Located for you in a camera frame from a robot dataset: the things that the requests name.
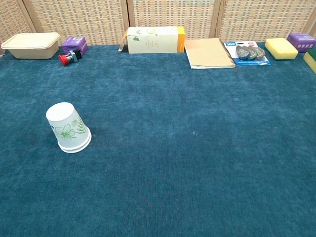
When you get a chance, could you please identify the blue tape blister pack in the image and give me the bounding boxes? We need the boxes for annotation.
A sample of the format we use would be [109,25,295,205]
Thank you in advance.
[223,41,272,67]

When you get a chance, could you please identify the teal carpet table cover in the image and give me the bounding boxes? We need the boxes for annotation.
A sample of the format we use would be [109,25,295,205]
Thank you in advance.
[0,41,316,237]

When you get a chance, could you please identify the purple cardboard box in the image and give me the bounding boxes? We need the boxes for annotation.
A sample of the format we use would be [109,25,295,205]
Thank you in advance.
[286,33,316,53]
[61,36,88,55]

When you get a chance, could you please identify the yellow green scouring sponge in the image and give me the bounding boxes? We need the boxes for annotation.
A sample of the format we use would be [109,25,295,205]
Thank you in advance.
[303,48,316,75]

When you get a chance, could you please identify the beige lidded food container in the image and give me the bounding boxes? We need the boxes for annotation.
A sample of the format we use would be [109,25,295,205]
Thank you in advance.
[0,32,61,60]

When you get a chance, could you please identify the white yellow tissue box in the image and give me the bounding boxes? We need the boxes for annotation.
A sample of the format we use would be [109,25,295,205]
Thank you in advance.
[118,26,186,54]

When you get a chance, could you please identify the white cup green flower print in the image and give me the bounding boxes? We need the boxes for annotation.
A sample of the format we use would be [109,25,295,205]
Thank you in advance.
[45,102,91,150]

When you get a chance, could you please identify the white cup blue flower print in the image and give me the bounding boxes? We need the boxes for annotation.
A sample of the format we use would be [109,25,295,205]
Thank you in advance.
[58,132,92,154]

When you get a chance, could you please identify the woven folding screen panel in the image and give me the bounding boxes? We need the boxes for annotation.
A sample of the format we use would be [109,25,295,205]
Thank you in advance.
[126,0,222,40]
[22,0,130,46]
[214,0,316,43]
[0,0,37,44]

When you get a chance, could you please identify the tan spiral notebook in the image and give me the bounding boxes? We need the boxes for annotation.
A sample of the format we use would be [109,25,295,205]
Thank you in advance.
[184,38,236,70]

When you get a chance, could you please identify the red emergency stop button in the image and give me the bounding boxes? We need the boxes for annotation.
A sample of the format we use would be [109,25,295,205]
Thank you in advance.
[58,50,82,67]

